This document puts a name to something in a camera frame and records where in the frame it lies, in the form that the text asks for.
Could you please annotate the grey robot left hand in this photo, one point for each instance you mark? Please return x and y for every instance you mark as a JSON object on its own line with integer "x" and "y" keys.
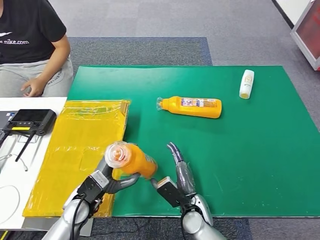
{"x": 117, "y": 184}

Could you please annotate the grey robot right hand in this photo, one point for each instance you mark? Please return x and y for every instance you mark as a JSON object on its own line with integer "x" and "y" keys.
{"x": 185, "y": 179}

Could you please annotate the orange bottle with clear cap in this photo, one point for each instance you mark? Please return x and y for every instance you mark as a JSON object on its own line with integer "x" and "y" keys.
{"x": 137, "y": 162}
{"x": 195, "y": 107}

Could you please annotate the person's left forearm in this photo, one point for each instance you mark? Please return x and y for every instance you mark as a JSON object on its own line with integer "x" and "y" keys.
{"x": 57, "y": 59}

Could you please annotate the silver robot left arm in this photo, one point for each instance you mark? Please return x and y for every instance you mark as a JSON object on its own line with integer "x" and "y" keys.
{"x": 67, "y": 218}

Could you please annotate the small white bottle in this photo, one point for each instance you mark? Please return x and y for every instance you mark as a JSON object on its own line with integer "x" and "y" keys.
{"x": 247, "y": 83}

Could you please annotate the yellow tape-wrapped cardboard box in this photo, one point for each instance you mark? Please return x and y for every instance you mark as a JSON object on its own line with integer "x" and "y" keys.
{"x": 75, "y": 142}

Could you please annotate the green table mat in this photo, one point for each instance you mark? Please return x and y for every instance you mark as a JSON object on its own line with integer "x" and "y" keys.
{"x": 237, "y": 149}

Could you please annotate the black remote controller with antennas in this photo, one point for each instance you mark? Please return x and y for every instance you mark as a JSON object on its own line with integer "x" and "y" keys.
{"x": 32, "y": 121}

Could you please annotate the person's left hand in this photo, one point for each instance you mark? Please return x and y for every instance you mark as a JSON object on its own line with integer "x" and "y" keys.
{"x": 33, "y": 87}

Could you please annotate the dark laptop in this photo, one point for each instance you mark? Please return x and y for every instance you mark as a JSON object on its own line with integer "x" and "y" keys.
{"x": 4, "y": 121}

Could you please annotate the person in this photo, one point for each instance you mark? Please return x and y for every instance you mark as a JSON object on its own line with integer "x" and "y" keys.
{"x": 25, "y": 36}

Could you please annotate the white cabinet with red panel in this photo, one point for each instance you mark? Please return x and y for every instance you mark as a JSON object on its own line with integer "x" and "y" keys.
{"x": 309, "y": 34}

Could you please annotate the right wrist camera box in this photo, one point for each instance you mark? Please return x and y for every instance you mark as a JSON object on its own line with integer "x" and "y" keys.
{"x": 170, "y": 192}

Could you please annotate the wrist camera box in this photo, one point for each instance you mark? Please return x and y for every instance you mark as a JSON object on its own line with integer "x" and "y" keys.
{"x": 170, "y": 192}
{"x": 92, "y": 187}

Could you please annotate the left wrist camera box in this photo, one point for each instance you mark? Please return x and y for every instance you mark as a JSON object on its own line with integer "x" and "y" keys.
{"x": 92, "y": 187}

